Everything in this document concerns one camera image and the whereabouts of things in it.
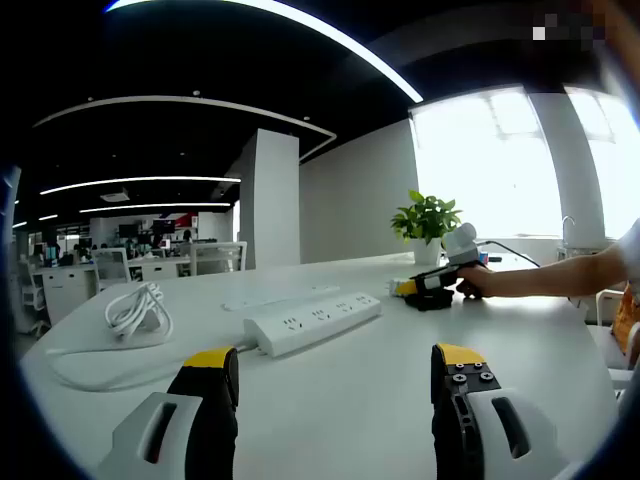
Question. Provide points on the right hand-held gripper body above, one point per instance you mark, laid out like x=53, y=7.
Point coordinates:
x=461, y=242

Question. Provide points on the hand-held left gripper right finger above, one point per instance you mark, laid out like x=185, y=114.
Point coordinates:
x=525, y=440

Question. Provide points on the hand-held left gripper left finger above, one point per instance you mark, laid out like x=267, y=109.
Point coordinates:
x=150, y=440

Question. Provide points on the white power strip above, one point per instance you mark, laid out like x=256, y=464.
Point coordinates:
x=310, y=320

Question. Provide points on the flat white socket strip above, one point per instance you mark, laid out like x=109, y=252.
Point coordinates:
x=280, y=299

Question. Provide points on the white office desk row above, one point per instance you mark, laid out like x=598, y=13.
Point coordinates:
x=70, y=290

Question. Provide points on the long ceiling light strip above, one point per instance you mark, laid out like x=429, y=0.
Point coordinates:
x=310, y=35

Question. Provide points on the person's right hand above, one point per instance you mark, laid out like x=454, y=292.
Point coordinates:
x=477, y=282

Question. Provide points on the potted green plant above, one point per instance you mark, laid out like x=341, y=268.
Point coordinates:
x=426, y=225

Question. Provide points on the curved metal faucet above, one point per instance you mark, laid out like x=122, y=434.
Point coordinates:
x=568, y=222

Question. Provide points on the white mesh office chair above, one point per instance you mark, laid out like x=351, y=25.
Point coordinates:
x=32, y=295
x=112, y=267
x=220, y=257

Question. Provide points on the straight ceiling light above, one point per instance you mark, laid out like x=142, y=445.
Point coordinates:
x=160, y=205
x=140, y=181

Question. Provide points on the red blue wall display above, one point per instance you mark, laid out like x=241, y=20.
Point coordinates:
x=172, y=223

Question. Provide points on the curved white ceiling rail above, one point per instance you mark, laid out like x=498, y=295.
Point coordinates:
x=200, y=103

